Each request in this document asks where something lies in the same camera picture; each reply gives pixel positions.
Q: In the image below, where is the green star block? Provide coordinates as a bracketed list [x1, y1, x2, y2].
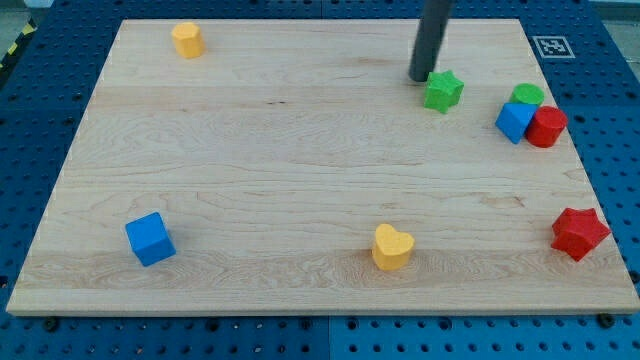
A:
[423, 70, 464, 114]

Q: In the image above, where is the blue triangle block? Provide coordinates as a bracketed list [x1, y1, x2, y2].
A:
[495, 103, 538, 144]

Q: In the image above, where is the red star block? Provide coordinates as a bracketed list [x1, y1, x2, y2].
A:
[551, 208, 611, 262]

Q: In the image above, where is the light wooden board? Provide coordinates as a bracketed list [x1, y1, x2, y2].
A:
[7, 19, 639, 317]

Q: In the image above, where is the yellow heart block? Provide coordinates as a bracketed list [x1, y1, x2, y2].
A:
[372, 223, 415, 271]

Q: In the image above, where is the blue cube block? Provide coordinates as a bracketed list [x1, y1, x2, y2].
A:
[125, 212, 176, 267]

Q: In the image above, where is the yellow hexagon block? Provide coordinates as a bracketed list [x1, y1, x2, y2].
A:
[171, 22, 206, 59]

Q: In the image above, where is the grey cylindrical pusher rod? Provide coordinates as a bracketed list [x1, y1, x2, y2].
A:
[408, 0, 454, 82]

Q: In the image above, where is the green cylinder block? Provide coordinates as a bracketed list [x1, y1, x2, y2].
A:
[509, 83, 545, 106]

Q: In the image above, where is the red cylinder block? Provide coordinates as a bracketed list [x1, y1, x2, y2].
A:
[525, 106, 568, 148]

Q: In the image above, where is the white fiducial marker tag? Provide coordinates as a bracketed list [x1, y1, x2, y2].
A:
[532, 35, 575, 59]

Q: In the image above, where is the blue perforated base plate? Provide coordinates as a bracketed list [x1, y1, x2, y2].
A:
[1, 1, 639, 359]

